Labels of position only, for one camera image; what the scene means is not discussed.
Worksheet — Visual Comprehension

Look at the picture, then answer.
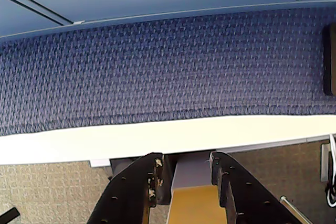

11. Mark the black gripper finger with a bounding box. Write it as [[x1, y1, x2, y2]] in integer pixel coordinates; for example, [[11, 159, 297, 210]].
[[209, 152, 302, 224], [86, 152, 165, 224]]

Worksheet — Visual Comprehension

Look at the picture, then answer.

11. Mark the grey block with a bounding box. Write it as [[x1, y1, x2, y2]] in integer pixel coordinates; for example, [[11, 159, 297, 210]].
[[170, 152, 219, 191]]

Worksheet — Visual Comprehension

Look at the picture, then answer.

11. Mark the white shelf board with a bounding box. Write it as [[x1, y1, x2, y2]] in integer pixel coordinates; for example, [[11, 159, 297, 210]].
[[0, 113, 336, 166]]

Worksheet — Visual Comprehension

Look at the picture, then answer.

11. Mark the yellow block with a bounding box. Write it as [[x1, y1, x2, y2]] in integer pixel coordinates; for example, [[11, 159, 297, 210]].
[[166, 184, 228, 224]]

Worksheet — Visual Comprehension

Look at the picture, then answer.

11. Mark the grey wall socket plate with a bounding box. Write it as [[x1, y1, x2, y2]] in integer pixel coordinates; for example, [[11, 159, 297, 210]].
[[320, 142, 336, 183]]

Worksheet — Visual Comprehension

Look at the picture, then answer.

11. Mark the metal rod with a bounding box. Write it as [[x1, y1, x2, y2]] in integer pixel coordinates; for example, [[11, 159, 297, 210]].
[[279, 195, 313, 224]]

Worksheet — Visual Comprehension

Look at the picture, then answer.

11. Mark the black box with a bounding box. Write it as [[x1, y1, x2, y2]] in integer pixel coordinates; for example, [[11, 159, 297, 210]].
[[322, 23, 336, 97]]

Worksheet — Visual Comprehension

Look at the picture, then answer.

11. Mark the white cable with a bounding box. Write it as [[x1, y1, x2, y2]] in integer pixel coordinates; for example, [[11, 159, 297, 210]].
[[324, 134, 336, 208]]

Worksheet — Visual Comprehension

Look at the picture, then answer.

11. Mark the blue woven fabric panel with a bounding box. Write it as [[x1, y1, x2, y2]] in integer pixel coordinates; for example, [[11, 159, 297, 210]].
[[0, 6, 336, 137]]

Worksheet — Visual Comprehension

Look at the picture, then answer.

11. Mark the black bar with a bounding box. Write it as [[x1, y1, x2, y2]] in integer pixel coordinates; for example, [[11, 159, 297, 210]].
[[0, 207, 20, 224]]

